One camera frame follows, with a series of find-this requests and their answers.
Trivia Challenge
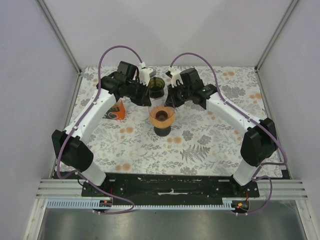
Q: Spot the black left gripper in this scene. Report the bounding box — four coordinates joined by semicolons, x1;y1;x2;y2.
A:
127;81;153;109

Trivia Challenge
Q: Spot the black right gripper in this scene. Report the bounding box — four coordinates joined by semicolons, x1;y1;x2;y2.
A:
165;82;192;109

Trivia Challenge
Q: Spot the clear glass dripper cone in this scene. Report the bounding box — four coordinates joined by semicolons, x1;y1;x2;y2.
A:
148;97;175;122

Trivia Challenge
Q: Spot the round bamboo dripper holder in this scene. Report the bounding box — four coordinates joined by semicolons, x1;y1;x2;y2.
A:
148;105;176;129

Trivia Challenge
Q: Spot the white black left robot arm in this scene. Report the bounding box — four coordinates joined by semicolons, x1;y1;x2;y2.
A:
51;61;156;197

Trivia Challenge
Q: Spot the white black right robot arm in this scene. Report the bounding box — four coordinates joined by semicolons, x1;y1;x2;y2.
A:
165;67;278;197

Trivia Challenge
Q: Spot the orange coffee filter box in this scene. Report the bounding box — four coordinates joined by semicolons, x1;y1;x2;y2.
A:
102;99;126;120

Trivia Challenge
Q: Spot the dark green glass jar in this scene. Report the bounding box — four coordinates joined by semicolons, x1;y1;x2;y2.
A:
148;77;165;99

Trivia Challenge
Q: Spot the floral patterned table mat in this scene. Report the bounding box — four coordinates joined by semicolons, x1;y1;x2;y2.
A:
70;66;266;176

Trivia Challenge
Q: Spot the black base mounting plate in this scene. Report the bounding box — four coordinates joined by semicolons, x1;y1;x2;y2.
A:
79;171;260;201

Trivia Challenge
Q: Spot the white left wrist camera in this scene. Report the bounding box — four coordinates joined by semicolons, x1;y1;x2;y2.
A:
138;62;156;86

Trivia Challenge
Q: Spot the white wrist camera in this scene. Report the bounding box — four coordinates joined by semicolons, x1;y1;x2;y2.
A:
165;66;183;88
138;62;156;86

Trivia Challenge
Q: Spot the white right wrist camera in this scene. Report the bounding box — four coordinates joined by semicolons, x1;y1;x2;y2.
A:
165;66;183;88

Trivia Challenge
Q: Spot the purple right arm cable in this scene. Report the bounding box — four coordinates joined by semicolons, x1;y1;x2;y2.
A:
169;51;288;216

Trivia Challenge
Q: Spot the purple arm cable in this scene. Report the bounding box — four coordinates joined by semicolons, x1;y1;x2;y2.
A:
169;51;288;216
56;45;144;215

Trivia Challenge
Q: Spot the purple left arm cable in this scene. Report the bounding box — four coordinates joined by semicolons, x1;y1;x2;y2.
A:
56;45;144;215

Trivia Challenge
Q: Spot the aluminium front rail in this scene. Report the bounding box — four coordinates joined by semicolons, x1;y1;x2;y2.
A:
36;179;308;200

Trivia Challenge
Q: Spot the white slotted cable duct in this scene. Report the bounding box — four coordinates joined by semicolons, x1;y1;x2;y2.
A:
46;198;244;211

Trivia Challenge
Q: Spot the right aluminium frame post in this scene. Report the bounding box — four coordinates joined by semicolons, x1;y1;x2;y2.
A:
254;0;300;73

